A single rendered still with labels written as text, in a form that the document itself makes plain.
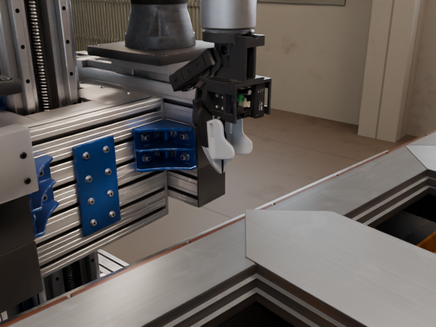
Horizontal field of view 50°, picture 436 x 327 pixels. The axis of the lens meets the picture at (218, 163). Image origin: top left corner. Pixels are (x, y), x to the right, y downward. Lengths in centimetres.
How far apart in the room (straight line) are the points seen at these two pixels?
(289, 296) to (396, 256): 15
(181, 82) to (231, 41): 13
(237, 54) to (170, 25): 38
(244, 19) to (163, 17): 38
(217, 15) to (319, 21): 362
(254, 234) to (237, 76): 21
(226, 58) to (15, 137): 29
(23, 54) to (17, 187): 32
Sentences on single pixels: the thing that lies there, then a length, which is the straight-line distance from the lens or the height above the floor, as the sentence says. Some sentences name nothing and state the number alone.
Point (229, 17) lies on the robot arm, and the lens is 63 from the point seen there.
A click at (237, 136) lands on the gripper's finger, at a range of 71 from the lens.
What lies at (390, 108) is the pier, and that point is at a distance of 379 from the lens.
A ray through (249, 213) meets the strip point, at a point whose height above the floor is 86.
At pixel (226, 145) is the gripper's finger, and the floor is 95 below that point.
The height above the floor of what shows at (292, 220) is 86.
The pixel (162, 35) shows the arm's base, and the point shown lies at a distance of 99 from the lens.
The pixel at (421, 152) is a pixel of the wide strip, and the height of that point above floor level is 85.
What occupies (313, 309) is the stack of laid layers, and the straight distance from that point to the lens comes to 54.
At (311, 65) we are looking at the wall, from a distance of 430.
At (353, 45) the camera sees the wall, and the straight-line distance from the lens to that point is 411.
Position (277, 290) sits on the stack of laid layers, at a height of 84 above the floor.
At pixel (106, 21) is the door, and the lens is 602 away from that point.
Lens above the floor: 118
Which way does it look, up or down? 22 degrees down
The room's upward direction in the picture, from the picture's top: straight up
